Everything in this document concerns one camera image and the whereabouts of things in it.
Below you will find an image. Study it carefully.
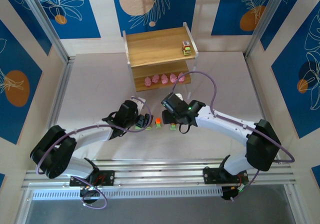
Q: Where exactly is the right wrist black cable loop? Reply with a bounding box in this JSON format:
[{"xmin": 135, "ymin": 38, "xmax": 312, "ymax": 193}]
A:
[{"xmin": 178, "ymin": 122, "xmax": 191, "ymax": 135}]

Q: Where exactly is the aluminium mounting rail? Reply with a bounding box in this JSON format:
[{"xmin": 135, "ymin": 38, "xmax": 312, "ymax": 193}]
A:
[{"xmin": 21, "ymin": 158, "xmax": 298, "ymax": 191}]

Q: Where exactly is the wooden shelf with white frame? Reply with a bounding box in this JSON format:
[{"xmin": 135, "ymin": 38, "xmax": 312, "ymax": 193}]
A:
[{"xmin": 121, "ymin": 22, "xmax": 200, "ymax": 104}]

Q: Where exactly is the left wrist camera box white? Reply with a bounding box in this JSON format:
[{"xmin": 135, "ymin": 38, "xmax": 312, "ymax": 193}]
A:
[{"xmin": 130, "ymin": 96, "xmax": 147, "ymax": 113}]

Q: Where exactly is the aluminium side rail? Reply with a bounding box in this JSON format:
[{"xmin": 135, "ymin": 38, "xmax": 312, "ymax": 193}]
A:
[
  {"xmin": 36, "ymin": 56, "xmax": 77, "ymax": 170},
  {"xmin": 242, "ymin": 55, "xmax": 283, "ymax": 165}
]

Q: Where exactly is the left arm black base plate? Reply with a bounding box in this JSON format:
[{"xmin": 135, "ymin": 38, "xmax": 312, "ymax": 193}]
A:
[{"xmin": 69, "ymin": 170, "xmax": 116, "ymax": 187}]

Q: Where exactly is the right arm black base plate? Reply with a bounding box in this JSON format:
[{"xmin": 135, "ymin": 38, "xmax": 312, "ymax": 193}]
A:
[{"xmin": 202, "ymin": 167, "xmax": 248, "ymax": 185}]

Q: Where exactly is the slotted white cable duct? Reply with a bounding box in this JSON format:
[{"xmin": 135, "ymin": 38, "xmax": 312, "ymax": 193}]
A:
[{"xmin": 31, "ymin": 186, "xmax": 224, "ymax": 201}]

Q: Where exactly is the aluminium frame post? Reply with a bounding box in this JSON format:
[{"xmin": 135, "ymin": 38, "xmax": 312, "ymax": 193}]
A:
[
  {"xmin": 244, "ymin": 0, "xmax": 293, "ymax": 60},
  {"xmin": 17, "ymin": 0, "xmax": 76, "ymax": 63}
]

